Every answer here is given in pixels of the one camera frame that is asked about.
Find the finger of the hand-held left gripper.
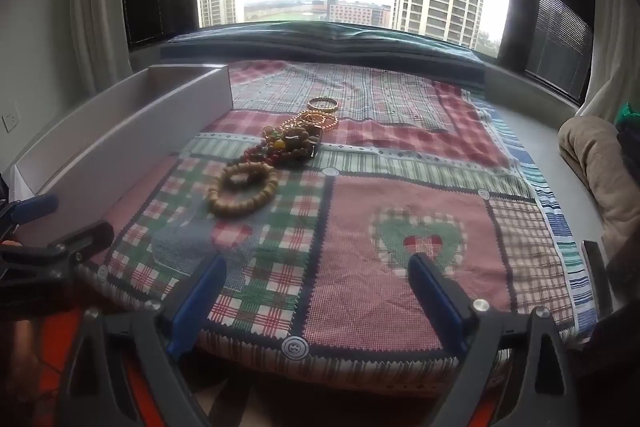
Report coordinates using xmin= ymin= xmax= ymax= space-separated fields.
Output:
xmin=0 ymin=221 xmax=116 ymax=280
xmin=0 ymin=193 xmax=60 ymax=228

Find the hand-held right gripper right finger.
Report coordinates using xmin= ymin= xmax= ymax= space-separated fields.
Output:
xmin=407 ymin=252 xmax=576 ymax=427

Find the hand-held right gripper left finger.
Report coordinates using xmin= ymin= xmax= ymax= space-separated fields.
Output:
xmin=55 ymin=253 xmax=228 ymax=427

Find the wooden bead bracelet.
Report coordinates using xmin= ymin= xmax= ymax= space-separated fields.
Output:
xmin=207 ymin=164 xmax=281 ymax=216

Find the grey box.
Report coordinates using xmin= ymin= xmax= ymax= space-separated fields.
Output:
xmin=14 ymin=64 xmax=234 ymax=248

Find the dark red bead bracelet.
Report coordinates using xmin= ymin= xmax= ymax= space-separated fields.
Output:
xmin=241 ymin=144 xmax=281 ymax=170

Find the multicoloured bead bracelet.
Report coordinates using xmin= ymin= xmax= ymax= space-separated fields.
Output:
xmin=260 ymin=125 xmax=324 ymax=160

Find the amber bead necklace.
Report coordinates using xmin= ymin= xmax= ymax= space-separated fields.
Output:
xmin=284 ymin=111 xmax=341 ymax=134

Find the orange cloth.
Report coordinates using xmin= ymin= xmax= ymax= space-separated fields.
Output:
xmin=14 ymin=306 xmax=168 ymax=427

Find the patchwork plaid blanket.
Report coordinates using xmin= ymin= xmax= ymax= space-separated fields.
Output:
xmin=75 ymin=59 xmax=598 ymax=400

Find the pale curtain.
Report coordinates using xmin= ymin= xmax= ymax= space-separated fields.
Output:
xmin=69 ymin=0 xmax=132 ymax=96
xmin=574 ymin=0 xmax=640 ymax=118

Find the beige folded blanket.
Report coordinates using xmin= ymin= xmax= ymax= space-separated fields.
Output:
xmin=557 ymin=115 xmax=640 ymax=258

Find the gold bangle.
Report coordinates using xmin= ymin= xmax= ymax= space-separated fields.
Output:
xmin=306 ymin=96 xmax=339 ymax=113

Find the green cloth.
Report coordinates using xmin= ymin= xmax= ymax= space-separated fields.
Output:
xmin=616 ymin=103 xmax=640 ymax=128

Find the dark green cushion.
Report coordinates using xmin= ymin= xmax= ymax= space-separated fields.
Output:
xmin=160 ymin=21 xmax=501 ymax=80

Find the low red building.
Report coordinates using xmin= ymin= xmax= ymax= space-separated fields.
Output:
xmin=327 ymin=1 xmax=392 ymax=28

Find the grey metal frame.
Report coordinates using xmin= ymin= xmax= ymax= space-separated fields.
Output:
xmin=581 ymin=239 xmax=614 ymax=319

